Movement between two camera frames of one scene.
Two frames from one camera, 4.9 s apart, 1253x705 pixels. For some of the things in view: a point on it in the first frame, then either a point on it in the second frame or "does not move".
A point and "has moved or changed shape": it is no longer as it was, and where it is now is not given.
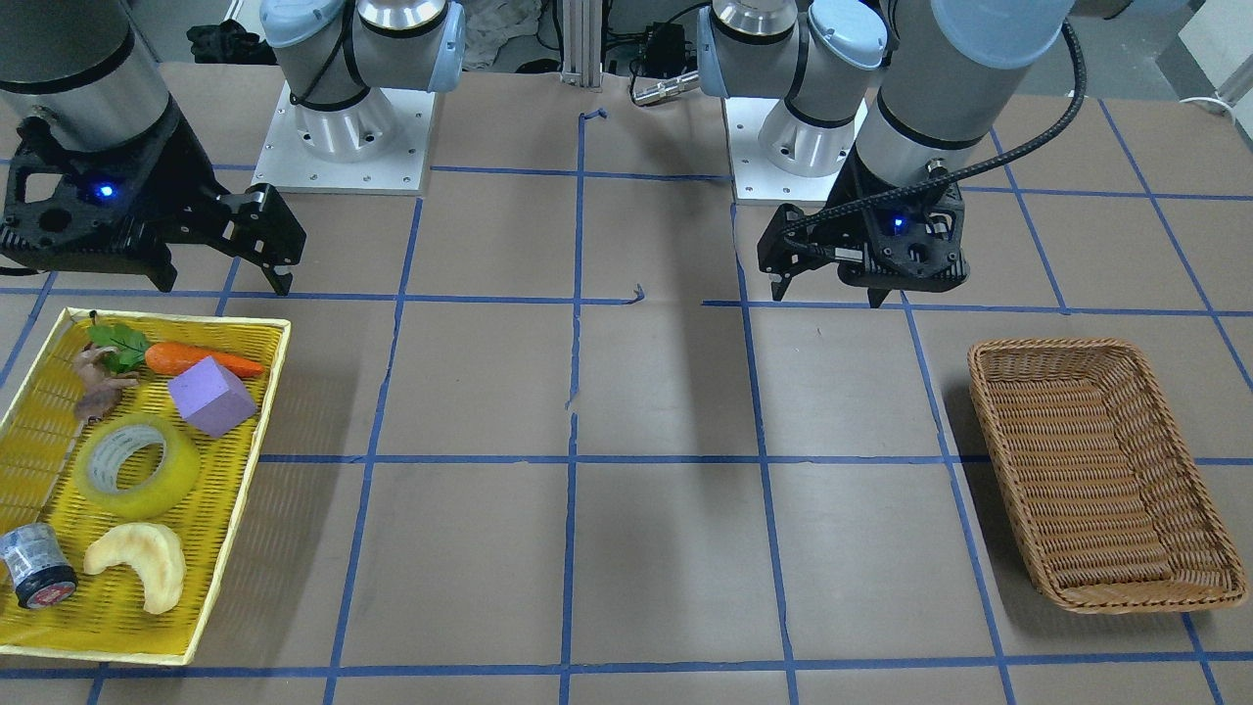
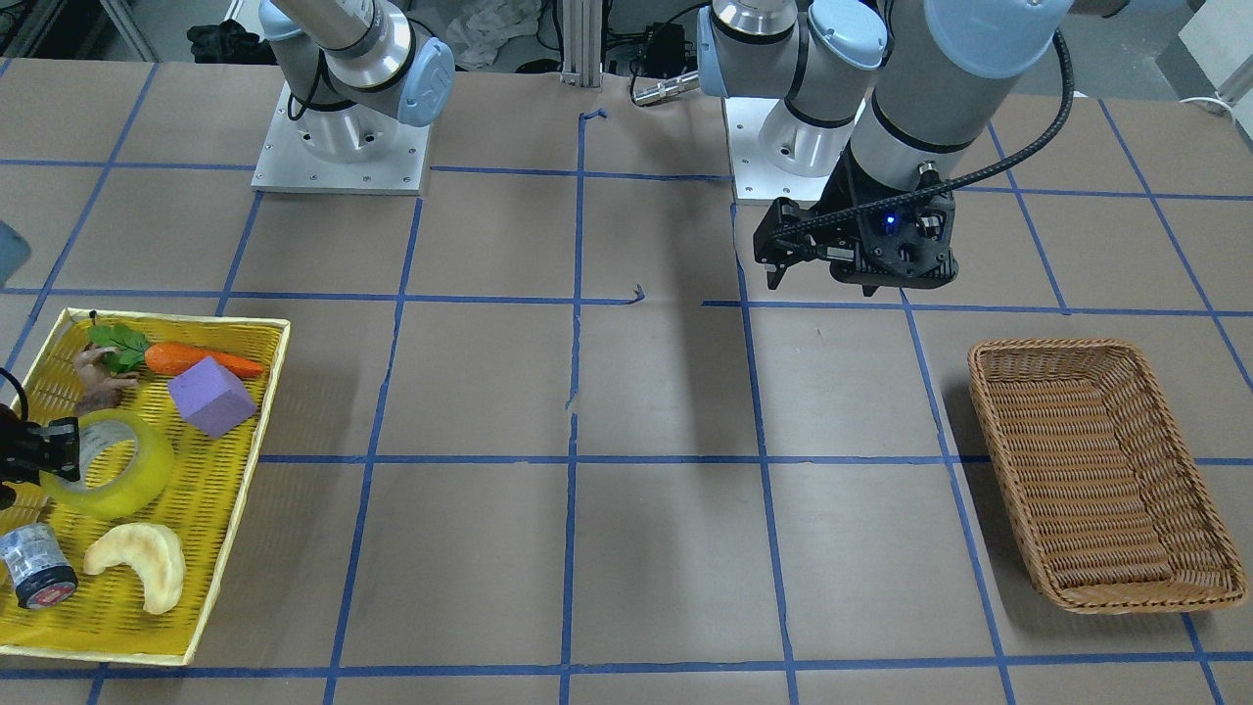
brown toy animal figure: x=98 y=389 does not move
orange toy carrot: x=166 y=358 does not move
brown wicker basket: x=1100 y=477 does not move
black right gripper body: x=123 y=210 to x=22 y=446
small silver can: x=38 y=565 does not move
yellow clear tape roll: x=97 y=459 has moved or changed shape
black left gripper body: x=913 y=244 does not move
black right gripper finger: x=257 y=226 to x=55 y=447
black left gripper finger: x=793 y=242 does not move
